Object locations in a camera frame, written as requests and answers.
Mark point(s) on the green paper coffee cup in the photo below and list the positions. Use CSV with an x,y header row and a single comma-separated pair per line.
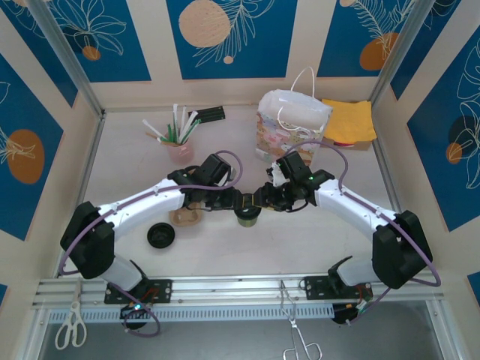
x,y
247,224

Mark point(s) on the brown cardboard cup carrier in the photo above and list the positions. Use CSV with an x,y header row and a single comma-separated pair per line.
x,y
183,218

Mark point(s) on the cartoon animal gift bag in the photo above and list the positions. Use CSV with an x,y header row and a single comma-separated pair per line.
x,y
277,123

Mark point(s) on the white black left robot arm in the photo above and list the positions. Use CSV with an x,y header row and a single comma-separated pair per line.
x,y
142,210

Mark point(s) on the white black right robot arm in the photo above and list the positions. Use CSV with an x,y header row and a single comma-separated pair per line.
x,y
356,210

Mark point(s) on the pink straw holder cup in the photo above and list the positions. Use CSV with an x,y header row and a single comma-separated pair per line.
x,y
180,153

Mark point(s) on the red white packet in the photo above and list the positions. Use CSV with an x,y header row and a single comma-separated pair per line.
x,y
343,143

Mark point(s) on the white wrapped drinking straw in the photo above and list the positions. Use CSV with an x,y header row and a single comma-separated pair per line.
x,y
195,125
183,116
190,122
174,116
153,130

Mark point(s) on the green wrapped drinking straw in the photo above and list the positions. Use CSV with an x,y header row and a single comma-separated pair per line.
x,y
170,131

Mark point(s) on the wooden stir stick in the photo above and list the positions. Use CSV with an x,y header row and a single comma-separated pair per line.
x,y
155,137

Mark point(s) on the black flat box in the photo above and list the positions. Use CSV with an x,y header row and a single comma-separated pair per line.
x,y
212,114

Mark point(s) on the yellow paper napkin stack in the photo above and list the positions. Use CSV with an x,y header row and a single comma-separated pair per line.
x,y
348,120

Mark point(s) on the metal tongs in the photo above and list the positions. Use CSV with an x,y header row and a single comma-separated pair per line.
x,y
290,317

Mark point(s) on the black controller board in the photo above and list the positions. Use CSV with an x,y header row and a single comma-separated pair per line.
x,y
131,313
347,317

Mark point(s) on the white scissors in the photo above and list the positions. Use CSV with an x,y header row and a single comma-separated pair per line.
x,y
76,305

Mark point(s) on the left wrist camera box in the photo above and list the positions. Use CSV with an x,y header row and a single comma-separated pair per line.
x,y
233,175

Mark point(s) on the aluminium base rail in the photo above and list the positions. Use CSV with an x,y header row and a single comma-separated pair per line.
x,y
232,290

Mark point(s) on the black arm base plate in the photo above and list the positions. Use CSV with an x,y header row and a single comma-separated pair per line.
x,y
161,290
315,288

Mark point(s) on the aluminium side rail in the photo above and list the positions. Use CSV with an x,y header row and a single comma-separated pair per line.
x,y
381,131
92,157

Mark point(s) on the aluminium frame post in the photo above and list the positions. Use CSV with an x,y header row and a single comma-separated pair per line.
x,y
400,56
68,56

